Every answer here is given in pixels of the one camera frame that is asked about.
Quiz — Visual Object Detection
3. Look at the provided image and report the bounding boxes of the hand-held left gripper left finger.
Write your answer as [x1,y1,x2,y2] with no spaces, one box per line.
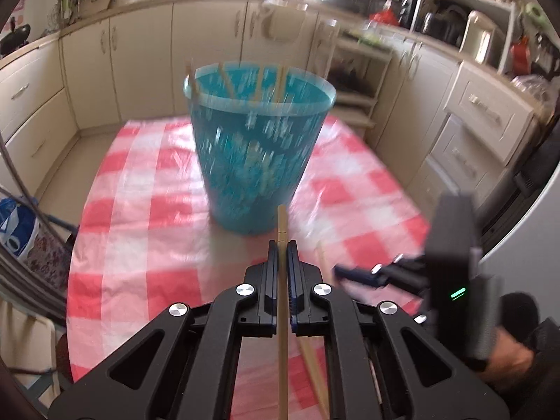
[47,240,281,420]

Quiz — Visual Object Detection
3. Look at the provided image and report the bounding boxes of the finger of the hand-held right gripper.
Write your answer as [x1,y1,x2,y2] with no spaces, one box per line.
[333,254,434,297]

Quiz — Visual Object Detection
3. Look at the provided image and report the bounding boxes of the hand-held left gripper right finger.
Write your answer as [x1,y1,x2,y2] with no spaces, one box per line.
[286,240,512,420]

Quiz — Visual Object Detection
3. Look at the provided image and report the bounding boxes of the teal perforated plastic basket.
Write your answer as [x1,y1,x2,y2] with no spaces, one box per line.
[183,62,337,235]

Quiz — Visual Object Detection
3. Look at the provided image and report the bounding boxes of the person's right forearm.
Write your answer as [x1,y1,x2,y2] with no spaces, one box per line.
[477,293,560,420]

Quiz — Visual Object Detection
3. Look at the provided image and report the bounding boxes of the cream cabinet with drawers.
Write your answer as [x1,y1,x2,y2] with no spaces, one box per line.
[367,39,548,211]

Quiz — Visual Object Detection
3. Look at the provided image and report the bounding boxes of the pink checkered plastic tablecloth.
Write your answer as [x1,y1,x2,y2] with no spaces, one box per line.
[65,116,432,420]

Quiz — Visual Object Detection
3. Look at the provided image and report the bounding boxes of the white shelf unit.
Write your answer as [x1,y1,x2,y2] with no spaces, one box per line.
[315,20,394,128]

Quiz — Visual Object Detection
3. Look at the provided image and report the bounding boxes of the red container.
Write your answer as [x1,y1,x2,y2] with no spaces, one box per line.
[511,39,533,76]

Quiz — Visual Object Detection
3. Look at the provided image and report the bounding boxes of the white kitchen appliance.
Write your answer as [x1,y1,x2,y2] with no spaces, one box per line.
[459,11,498,65]

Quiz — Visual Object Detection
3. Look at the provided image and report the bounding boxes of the floral fabric bag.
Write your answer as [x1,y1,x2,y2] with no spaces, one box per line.
[22,231,74,281]

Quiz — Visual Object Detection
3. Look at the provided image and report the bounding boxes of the metal counter shelf rack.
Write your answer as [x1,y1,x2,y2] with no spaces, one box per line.
[411,0,526,71]

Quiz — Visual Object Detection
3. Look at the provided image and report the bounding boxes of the black microwave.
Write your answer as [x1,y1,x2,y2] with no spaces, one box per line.
[367,0,417,28]

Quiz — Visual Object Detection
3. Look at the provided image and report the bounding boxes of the cream door cabinets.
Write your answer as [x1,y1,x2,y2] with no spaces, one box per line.
[59,0,320,134]

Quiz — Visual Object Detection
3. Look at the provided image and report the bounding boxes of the cream plastic chair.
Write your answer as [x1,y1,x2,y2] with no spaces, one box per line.
[0,302,67,378]

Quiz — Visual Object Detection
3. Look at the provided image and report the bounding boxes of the blue and white bag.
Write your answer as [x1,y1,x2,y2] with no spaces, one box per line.
[0,197,41,260]

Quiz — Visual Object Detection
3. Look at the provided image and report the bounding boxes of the cream drawer cabinet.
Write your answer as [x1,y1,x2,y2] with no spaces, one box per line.
[0,37,82,197]

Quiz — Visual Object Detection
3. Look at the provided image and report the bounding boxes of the black pan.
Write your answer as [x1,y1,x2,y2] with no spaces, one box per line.
[0,24,32,55]

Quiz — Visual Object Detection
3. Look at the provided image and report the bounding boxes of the dark curved rail frame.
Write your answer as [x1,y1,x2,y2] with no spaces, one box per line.
[0,245,68,325]

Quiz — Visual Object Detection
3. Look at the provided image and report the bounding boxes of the chrome tube frame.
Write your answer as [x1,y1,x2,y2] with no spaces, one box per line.
[0,131,50,246]

